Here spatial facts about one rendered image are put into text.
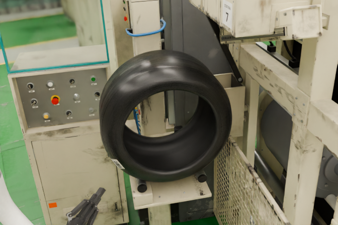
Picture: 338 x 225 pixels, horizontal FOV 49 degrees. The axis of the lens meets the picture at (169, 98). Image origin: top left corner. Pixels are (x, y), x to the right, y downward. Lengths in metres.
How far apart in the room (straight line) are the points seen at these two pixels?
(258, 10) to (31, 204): 2.50
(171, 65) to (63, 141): 1.06
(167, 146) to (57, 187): 0.89
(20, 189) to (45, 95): 1.36
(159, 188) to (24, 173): 1.95
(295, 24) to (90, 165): 1.64
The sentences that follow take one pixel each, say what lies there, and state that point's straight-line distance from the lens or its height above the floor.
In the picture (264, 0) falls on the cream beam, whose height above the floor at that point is 1.75.
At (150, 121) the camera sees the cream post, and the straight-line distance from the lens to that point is 1.94.
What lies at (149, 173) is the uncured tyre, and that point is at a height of 1.00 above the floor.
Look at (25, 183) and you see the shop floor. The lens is 3.46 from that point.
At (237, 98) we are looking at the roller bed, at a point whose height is 1.14.
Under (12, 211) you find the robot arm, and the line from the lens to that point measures 1.25.
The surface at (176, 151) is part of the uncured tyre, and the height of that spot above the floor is 0.92.
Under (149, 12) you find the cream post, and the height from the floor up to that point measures 1.60.
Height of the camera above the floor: 1.98
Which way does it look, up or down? 26 degrees down
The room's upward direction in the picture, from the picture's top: 3 degrees counter-clockwise
